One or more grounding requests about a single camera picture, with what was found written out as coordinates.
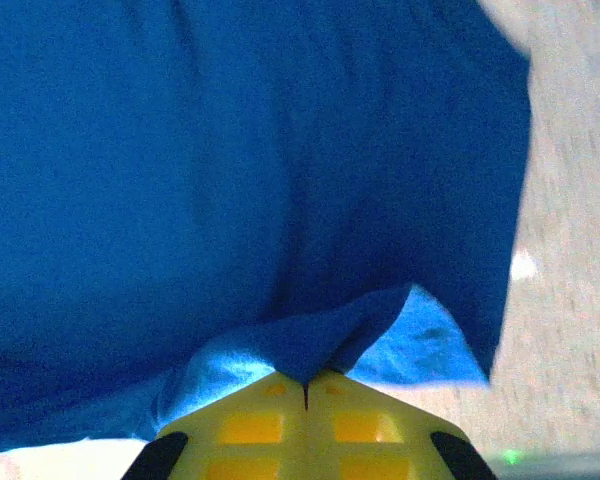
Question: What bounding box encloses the royal blue printed t-shirt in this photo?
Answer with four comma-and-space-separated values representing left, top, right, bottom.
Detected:
0, 0, 534, 456

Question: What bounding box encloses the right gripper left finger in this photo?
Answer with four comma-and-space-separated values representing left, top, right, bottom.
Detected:
122, 370, 307, 480

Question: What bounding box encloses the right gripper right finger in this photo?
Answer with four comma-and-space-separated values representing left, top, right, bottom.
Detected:
305, 370, 499, 480

